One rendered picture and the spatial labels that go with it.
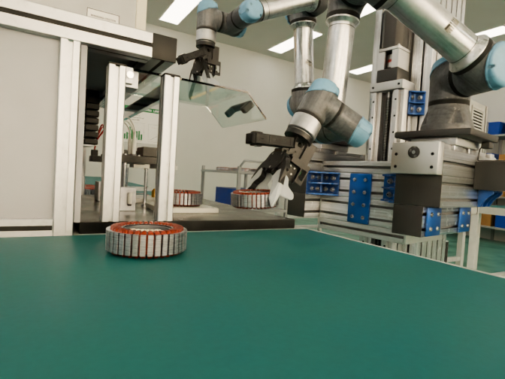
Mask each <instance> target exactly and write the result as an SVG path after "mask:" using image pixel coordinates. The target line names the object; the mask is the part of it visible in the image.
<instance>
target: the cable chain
mask: <svg viewBox="0 0 505 379"><path fill-rule="evenodd" d="M99 104H100V94H99V91H98V90H93V89H86V101H85V118H84V125H85V126H84V136H83V138H84V139H83V147H94V146H95V145H97V144H98V139H96V138H98V132H97V131H98V126H97V124H99V118H96V117H99V111H98V110H99V108H100V105H99Z"/></svg>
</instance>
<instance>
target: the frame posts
mask: <svg viewBox="0 0 505 379"><path fill-rule="evenodd" d="M126 66H127V65H125V64H121V63H118V62H111V61H109V62H108V63H107V64H106V82H105V99H104V131H103V148H102V165H101V197H100V214H99V219H100V221H102V222H108V221H113V222H119V206H120V190H121V174H122V143H123V126H124V110H125V79H126ZM179 94H180V75H176V74H169V73H164V74H163V75H161V84H160V99H159V127H158V142H157V157H156V186H155V201H154V216H153V219H154V220H156V221H163V220H166V221H172V220H173V206H174V178H175V164H176V150H177V122H178V108H179ZM85 170H86V147H84V148H83V170H82V187H81V195H84V188H85Z"/></svg>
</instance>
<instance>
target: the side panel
mask: <svg viewBox="0 0 505 379"><path fill-rule="evenodd" d="M80 48H81V42H79V41H74V42H73V41H69V40H68V39H66V38H60V40H58V39H55V38H48V37H44V36H40V35H34V34H30V33H27V32H21V31H17V30H13V29H6V28H3V27H0V238H7V237H34V236H60V235H73V223H74V188H75V171H76V152H77V118H78V100H79V82H80Z"/></svg>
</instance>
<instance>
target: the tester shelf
mask: <svg viewBox="0 0 505 379"><path fill-rule="evenodd" d="M0 27H3V28H6V29H13V30H17V31H21V32H27V33H30V34H34V35H40V36H44V37H48V38H55V39H58V40H60V38H66V39H68V40H69V41H73V42H74V41H79V42H81V44H82V45H86V46H88V49H87V67H86V89H93V90H98V91H99V94H100V101H101V100H102V99H103V98H104V97H105V82H106V64H107V63H108V62H109V61H111V62H118V63H121V64H125V65H127V67H131V68H136V69H140V70H144V71H151V72H155V73H159V74H161V73H162V72H163V71H165V70H166V69H167V68H169V67H171V66H172V65H173V64H174V63H176V57H177V39H176V38H172V37H168V36H165V35H160V34H156V33H152V32H147V31H144V30H141V29H136V28H132V27H129V26H124V25H120V24H117V23H112V22H109V21H106V20H100V19H97V18H94V17H88V16H86V15H82V14H77V13H74V12H70V11H65V10H62V9H58V8H54V7H50V6H47V5H42V4H38V3H35V2H30V1H27V0H0Z"/></svg>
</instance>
